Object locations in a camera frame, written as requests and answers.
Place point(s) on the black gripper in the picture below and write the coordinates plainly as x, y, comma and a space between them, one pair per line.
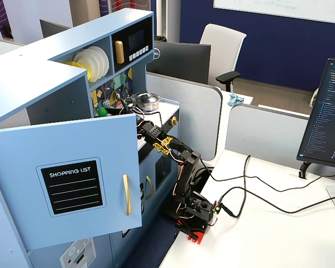
126, 105

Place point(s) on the green toy pineapple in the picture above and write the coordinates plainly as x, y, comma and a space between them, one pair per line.
102, 111

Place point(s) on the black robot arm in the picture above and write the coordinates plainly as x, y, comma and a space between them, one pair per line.
188, 173

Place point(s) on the blue shopping list cabinet door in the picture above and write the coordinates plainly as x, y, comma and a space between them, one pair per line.
72, 139

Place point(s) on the metal toy slotted spatula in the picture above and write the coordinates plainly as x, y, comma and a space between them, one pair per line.
106, 103

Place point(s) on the steel toy pot with lid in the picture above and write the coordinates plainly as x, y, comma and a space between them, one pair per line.
149, 103

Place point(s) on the white toy plate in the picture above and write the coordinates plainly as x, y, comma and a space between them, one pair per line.
101, 67
83, 65
107, 62

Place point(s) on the gold stove knob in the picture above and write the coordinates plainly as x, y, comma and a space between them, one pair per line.
174, 121

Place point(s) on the grey office divider panel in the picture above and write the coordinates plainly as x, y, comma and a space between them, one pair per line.
190, 111
262, 134

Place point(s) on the black toy microwave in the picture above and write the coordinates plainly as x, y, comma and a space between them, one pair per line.
120, 35

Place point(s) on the black Dell monitor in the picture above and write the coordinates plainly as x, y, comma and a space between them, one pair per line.
181, 61

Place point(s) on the blue toy play kitchen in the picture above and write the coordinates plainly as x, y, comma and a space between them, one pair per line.
30, 83

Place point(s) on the blue oven door with window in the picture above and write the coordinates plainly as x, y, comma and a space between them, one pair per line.
162, 195

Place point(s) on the dark monitor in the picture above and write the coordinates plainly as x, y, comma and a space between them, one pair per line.
53, 29

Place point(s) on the blue cloth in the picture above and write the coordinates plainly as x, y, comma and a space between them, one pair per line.
234, 100

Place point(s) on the white office chair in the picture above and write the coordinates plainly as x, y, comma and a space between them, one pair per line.
220, 47

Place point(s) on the blue fridge door with dispenser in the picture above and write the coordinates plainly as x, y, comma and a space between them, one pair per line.
103, 251

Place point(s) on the motor controller board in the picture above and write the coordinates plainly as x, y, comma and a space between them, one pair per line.
217, 208

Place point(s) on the whiteboard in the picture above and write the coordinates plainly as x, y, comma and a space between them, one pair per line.
268, 7

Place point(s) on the monitor showing code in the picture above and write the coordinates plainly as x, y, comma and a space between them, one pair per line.
326, 111

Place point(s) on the small wrist camera board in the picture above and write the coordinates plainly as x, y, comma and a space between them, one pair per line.
126, 102

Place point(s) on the silver metal post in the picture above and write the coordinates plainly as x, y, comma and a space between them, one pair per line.
162, 19

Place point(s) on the red arm base mount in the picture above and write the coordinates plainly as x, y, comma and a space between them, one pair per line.
195, 231

